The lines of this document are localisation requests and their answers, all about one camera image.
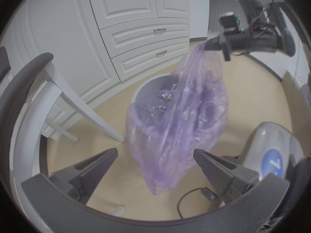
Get black cable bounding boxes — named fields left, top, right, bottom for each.
left=177, top=188, right=217, bottom=219

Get white wardrobe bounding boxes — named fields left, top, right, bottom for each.
left=5, top=0, right=209, bottom=101

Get purple plastic bag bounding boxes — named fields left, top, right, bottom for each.
left=126, top=43, right=229, bottom=195

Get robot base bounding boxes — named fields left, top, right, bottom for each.
left=220, top=122, right=307, bottom=183

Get white chair grey cushions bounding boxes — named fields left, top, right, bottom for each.
left=0, top=46, right=127, bottom=216

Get grey trash bin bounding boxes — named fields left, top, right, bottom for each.
left=131, top=73, right=226, bottom=143

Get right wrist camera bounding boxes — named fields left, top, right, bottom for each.
left=219, top=12, right=241, bottom=29

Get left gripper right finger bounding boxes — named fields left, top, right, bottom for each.
left=193, top=148, right=260, bottom=203

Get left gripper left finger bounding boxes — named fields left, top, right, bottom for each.
left=49, top=148, right=119, bottom=205

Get grey curtain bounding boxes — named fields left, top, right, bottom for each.
left=209, top=0, right=243, bottom=31

